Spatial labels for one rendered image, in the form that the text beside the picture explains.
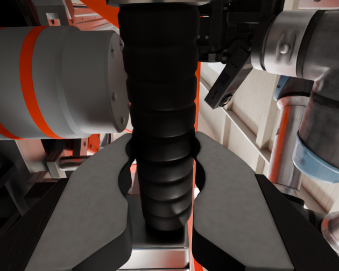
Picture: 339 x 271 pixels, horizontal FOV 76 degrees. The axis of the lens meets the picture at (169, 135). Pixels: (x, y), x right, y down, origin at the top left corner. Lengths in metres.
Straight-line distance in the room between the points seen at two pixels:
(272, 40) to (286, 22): 0.02
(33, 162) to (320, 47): 0.40
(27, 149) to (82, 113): 0.15
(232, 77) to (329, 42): 0.13
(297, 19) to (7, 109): 0.33
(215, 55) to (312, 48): 0.13
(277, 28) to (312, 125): 0.12
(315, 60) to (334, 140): 0.09
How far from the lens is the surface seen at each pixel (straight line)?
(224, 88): 0.36
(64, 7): 0.55
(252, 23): 0.33
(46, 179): 0.39
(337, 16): 0.30
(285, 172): 0.66
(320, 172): 0.33
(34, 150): 0.40
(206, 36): 0.35
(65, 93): 0.25
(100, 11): 0.71
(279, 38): 0.30
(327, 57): 0.28
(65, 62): 0.26
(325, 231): 0.62
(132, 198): 0.19
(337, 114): 0.30
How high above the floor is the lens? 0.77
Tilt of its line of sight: 30 degrees up
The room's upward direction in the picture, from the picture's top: 178 degrees clockwise
